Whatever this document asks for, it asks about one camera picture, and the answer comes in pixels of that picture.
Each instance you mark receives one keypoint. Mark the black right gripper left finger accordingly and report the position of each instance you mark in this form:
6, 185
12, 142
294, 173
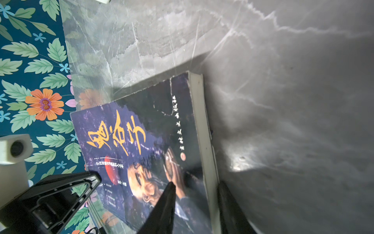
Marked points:
160, 220

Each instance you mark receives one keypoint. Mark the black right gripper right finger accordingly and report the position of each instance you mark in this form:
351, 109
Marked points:
232, 218

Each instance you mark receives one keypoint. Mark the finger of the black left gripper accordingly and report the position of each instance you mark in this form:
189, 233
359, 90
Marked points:
48, 206

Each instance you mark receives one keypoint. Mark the purple book underneath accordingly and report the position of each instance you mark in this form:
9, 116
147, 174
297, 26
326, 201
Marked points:
152, 136

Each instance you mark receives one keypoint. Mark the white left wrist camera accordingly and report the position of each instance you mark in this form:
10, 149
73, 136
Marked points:
15, 149

